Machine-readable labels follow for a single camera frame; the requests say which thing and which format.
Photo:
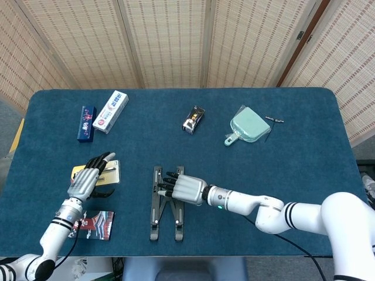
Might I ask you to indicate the navy blue patterned box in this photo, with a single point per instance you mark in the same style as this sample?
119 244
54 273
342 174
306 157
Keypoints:
87 124

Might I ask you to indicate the grey metal hinge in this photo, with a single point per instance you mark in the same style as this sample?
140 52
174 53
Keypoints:
309 39
300 35

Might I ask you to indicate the black folding laptop stand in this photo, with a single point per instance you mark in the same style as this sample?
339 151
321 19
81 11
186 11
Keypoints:
155 205

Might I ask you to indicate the red blue illustrated book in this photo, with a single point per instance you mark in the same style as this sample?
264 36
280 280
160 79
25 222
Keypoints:
96 225

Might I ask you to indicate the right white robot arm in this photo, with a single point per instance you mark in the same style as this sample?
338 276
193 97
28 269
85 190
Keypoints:
249 202

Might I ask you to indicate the bamboo folding screen panel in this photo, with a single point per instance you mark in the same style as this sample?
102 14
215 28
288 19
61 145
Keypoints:
167 44
88 44
23 58
249 44
345 73

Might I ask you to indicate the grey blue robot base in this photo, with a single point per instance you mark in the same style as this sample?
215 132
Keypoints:
181 269

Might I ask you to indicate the brown wooden post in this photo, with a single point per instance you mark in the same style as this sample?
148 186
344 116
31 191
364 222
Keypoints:
296 58

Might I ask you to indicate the metal drill bit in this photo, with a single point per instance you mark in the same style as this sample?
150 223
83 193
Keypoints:
275 119

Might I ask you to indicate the yellow strip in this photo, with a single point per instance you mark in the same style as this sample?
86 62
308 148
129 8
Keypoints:
17 136

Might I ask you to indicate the mint green bagged dustpan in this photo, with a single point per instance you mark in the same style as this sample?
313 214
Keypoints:
249 124

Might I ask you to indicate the grey white shoe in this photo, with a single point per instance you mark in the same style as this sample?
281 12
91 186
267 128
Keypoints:
369 187

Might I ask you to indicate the white toothpaste box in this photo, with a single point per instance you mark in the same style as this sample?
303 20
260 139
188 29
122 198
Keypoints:
110 112

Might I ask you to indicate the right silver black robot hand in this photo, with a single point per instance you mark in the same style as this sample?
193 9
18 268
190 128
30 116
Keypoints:
189 188

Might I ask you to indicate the blue table cloth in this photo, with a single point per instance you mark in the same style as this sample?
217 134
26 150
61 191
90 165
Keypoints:
263 169

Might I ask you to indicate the yellow razor blister pack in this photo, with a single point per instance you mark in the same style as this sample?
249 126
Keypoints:
112 175

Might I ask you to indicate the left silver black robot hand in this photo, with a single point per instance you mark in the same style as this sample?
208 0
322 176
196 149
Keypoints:
83 183

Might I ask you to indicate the small black gold box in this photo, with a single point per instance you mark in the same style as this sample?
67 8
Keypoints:
193 120

